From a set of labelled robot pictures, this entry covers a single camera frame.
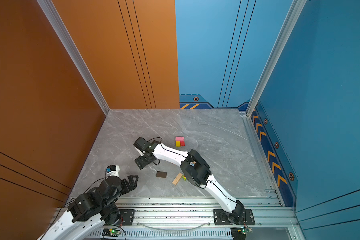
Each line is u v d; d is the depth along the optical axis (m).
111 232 0.71
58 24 0.74
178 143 1.00
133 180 0.70
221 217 0.72
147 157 0.79
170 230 0.71
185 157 0.58
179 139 1.01
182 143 1.00
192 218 0.75
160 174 0.88
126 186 0.67
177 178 0.85
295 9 0.70
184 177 0.85
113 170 0.67
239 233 0.70
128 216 0.74
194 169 0.57
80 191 0.83
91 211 0.52
